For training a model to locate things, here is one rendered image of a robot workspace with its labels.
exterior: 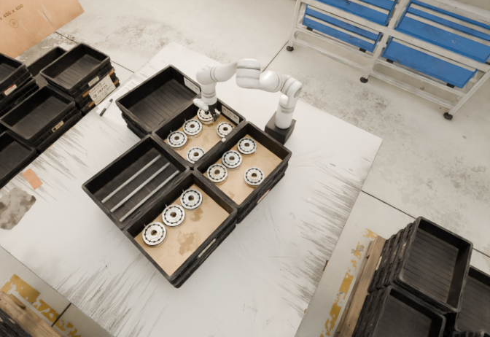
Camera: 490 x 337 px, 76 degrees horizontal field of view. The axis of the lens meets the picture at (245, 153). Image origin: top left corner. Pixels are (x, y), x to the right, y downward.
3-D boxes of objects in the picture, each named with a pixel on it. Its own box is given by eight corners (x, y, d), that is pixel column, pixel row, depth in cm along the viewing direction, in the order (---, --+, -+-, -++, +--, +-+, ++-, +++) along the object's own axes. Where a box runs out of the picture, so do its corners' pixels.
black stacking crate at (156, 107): (173, 78, 193) (170, 64, 184) (208, 103, 184) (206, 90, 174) (120, 115, 177) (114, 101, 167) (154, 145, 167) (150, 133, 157)
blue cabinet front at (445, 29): (380, 55, 286) (411, -3, 238) (461, 87, 269) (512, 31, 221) (380, 57, 285) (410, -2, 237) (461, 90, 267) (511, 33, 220)
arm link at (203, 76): (191, 73, 143) (205, 72, 132) (205, 64, 147) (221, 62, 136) (197, 87, 147) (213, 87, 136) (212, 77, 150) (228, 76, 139)
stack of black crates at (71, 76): (101, 83, 277) (81, 41, 239) (127, 97, 270) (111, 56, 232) (65, 112, 259) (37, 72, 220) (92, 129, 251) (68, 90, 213)
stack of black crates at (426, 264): (385, 238, 214) (418, 214, 176) (429, 262, 207) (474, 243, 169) (364, 292, 195) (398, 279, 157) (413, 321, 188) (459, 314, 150)
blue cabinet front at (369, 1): (302, 23, 305) (315, -37, 258) (372, 52, 288) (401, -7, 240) (300, 25, 304) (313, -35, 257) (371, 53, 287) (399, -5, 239)
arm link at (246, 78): (251, 88, 114) (279, 93, 136) (254, 61, 113) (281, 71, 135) (230, 87, 119) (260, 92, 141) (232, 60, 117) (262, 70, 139)
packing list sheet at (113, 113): (130, 77, 207) (130, 76, 207) (157, 92, 201) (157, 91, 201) (92, 110, 192) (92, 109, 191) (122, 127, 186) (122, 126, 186)
